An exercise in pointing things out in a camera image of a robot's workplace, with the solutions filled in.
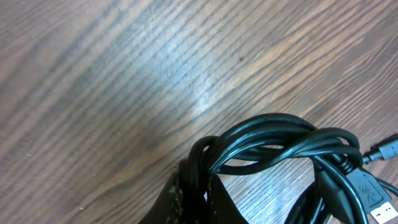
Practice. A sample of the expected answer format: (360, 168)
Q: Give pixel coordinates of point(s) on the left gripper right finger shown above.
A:
(222, 209)

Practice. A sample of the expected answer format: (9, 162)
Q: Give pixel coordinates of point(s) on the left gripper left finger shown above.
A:
(168, 208)

